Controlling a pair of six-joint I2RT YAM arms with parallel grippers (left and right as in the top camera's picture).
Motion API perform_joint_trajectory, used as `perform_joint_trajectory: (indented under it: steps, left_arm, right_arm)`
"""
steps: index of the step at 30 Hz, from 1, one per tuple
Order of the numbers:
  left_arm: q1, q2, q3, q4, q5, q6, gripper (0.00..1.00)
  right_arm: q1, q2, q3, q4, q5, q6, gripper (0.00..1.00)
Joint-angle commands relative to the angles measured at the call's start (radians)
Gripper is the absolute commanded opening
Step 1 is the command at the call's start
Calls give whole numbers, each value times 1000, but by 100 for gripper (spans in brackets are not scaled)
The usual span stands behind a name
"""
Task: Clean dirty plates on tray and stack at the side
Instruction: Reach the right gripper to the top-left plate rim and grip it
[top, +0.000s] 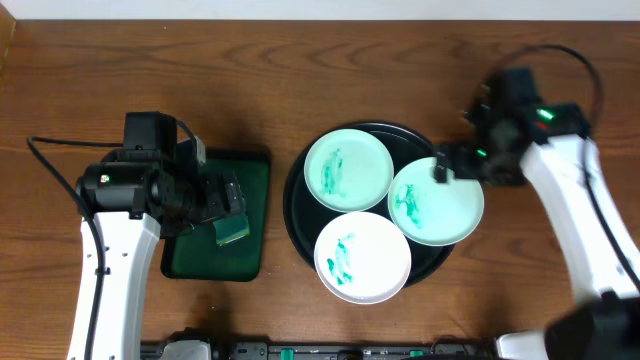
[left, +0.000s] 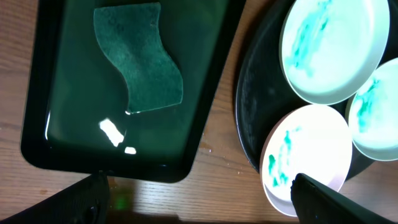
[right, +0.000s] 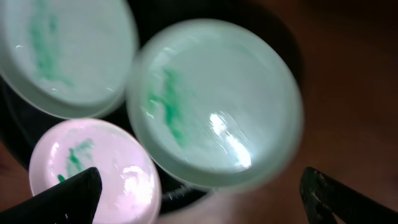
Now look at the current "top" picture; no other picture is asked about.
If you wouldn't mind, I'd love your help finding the green yellow sponge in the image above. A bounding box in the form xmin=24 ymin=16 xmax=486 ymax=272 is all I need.
xmin=213 ymin=214 xmax=250 ymax=246

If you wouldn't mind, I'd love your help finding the mint plate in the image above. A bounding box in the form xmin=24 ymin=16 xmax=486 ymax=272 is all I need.
xmin=387 ymin=157 xmax=484 ymax=247
xmin=303 ymin=129 xmax=394 ymax=213

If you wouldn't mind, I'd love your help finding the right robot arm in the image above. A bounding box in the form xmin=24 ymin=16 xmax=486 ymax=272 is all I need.
xmin=433 ymin=67 xmax=639 ymax=360

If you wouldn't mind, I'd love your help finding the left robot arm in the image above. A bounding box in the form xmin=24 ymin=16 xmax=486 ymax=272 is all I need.
xmin=67 ymin=112 xmax=245 ymax=359

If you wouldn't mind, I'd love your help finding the green rectangular tray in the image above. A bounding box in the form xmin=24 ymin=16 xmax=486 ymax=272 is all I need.
xmin=161 ymin=148 xmax=270 ymax=282

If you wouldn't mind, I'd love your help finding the round black serving tray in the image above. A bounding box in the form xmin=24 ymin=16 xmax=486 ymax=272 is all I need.
xmin=283 ymin=121 xmax=454 ymax=287

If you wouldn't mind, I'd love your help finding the white plate with green stain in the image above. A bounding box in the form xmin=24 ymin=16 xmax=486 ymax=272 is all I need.
xmin=313 ymin=212 xmax=412 ymax=305

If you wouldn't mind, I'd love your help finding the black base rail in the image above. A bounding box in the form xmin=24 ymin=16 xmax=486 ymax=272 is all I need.
xmin=140 ymin=328 xmax=498 ymax=360

